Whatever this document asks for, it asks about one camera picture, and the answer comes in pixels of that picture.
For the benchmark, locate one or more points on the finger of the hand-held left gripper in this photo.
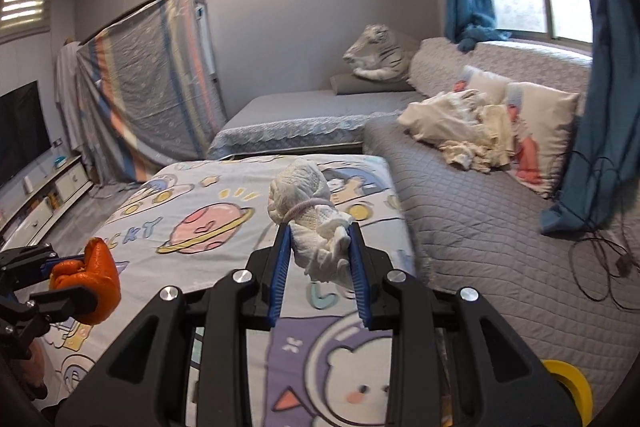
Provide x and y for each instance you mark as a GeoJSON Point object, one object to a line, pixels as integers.
{"type": "Point", "coordinates": [55, 265]}
{"type": "Point", "coordinates": [60, 302]}

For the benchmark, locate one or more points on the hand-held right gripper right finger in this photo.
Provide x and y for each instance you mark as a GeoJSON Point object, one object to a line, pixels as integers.
{"type": "Point", "coordinates": [360, 277]}

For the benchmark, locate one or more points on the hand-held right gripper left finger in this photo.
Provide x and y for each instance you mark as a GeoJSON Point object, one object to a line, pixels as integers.
{"type": "Point", "coordinates": [280, 267]}

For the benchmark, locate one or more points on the mandarin orange peel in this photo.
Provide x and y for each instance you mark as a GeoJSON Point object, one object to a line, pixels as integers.
{"type": "Point", "coordinates": [97, 277]}

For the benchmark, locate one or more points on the person's left hand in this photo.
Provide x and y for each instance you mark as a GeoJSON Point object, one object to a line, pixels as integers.
{"type": "Point", "coordinates": [35, 367]}

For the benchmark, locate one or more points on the cartoon printed blanket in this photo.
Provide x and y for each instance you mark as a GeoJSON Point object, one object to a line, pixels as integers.
{"type": "Point", "coordinates": [230, 257]}

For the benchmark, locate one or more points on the white television cabinet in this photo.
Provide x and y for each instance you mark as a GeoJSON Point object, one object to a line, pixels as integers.
{"type": "Point", "coordinates": [70, 182]}

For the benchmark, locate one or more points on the small blue device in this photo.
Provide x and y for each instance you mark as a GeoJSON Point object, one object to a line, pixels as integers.
{"type": "Point", "coordinates": [60, 161]}

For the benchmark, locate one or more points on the grey quilted sofa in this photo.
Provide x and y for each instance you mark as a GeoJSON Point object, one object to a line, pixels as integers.
{"type": "Point", "coordinates": [475, 207]}

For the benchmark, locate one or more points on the black television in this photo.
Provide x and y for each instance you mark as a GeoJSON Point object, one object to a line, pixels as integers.
{"type": "Point", "coordinates": [20, 132]}

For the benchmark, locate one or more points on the grey bed with lace cover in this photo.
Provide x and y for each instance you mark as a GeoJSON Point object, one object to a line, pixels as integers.
{"type": "Point", "coordinates": [300, 104]}

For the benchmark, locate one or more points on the white hanging cloth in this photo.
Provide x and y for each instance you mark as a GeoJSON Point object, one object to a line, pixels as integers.
{"type": "Point", "coordinates": [67, 92]}

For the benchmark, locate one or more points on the pile of cream clothes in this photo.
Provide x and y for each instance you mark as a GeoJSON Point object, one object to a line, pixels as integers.
{"type": "Point", "coordinates": [440, 112]}

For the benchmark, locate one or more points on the grey pillow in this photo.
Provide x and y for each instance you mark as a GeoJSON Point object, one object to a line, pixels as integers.
{"type": "Point", "coordinates": [350, 84]}

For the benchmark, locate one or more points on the striped grey sheet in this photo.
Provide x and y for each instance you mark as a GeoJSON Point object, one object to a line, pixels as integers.
{"type": "Point", "coordinates": [150, 82]}

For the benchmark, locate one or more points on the white tiger plush toy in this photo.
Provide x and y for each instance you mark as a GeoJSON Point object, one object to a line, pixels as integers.
{"type": "Point", "coordinates": [380, 57]}

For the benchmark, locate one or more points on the grey window blind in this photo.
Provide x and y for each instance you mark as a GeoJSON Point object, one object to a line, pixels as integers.
{"type": "Point", "coordinates": [22, 7]}

